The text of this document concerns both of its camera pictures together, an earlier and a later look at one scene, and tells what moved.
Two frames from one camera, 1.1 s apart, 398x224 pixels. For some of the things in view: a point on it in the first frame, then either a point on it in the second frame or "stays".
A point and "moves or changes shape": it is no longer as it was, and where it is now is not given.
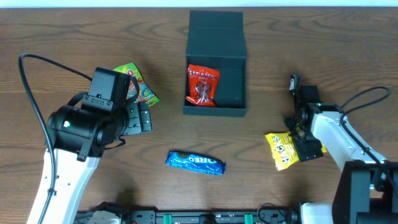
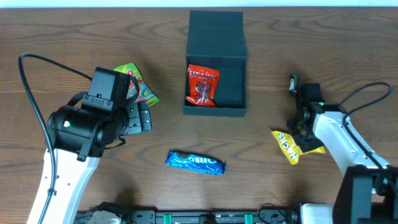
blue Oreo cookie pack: [196, 163] stays
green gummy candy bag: [145, 93] stays
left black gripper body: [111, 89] stays
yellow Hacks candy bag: [283, 149] moves or changes shape
